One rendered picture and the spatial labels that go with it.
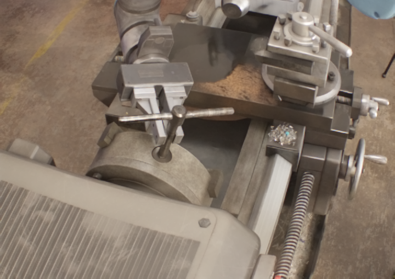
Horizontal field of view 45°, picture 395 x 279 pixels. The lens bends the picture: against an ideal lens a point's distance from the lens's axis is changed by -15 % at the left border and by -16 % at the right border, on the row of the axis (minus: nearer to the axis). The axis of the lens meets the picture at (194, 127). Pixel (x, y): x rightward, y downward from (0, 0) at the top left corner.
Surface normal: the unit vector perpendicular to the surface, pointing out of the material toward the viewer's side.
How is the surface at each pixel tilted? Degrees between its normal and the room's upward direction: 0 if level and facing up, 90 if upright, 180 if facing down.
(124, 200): 0
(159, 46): 103
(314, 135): 90
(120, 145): 18
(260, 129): 0
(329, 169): 90
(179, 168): 37
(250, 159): 0
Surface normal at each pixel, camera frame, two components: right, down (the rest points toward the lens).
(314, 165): -0.30, 0.69
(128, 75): 0.29, -0.56
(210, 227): -0.04, -0.70
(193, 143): -0.08, -0.46
